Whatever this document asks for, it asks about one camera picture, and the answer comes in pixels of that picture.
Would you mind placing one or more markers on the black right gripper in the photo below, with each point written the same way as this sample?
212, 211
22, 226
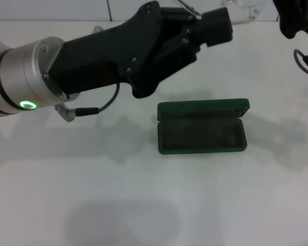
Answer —
295, 15

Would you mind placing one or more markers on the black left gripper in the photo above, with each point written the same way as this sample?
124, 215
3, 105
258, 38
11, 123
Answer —
97, 59

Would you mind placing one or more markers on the clear plastic glasses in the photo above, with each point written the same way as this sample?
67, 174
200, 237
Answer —
251, 14

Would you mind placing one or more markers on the green glasses case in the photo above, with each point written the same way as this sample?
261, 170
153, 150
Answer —
220, 143

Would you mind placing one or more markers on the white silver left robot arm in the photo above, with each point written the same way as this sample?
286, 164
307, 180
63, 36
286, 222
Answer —
18, 77

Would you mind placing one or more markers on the silver left wrist stub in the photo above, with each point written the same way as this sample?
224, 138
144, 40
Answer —
98, 29

